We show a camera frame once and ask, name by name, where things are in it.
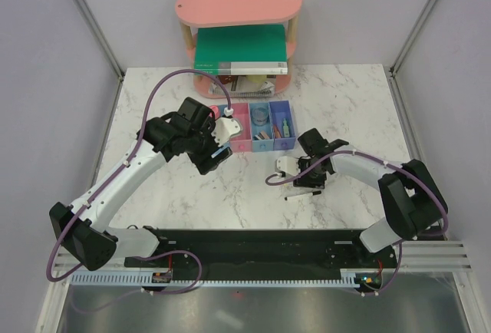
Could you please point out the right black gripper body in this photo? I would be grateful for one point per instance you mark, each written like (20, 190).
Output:
(313, 179)

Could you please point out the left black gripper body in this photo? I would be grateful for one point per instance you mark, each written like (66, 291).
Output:
(202, 145)

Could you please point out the green correction pen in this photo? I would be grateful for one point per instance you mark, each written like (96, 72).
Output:
(286, 129)

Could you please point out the four-compartment pastel organizer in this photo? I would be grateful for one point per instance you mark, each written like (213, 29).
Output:
(246, 142)

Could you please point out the clear tape roll pack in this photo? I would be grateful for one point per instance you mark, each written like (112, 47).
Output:
(260, 116)

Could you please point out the pink crayon bottle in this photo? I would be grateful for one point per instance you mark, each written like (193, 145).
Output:
(216, 111)

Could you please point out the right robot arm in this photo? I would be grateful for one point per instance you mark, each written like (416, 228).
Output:
(411, 200)

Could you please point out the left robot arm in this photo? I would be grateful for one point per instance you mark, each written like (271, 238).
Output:
(83, 227)

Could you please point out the black white marker pen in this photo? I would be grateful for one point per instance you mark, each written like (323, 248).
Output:
(303, 195)

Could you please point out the spiral notebook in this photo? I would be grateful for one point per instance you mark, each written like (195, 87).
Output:
(249, 85)

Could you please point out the green book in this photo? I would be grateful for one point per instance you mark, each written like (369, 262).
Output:
(242, 50)

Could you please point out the pink oval shelf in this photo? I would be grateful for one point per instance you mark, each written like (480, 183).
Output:
(197, 14)

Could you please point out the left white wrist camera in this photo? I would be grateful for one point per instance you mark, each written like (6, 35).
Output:
(226, 128)

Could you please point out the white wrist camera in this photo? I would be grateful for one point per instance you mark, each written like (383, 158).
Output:
(287, 166)
(226, 128)

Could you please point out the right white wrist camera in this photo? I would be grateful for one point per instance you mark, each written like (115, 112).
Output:
(287, 166)

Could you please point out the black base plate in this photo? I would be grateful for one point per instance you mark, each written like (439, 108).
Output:
(262, 253)

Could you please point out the white cable duct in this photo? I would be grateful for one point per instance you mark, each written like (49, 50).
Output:
(149, 278)

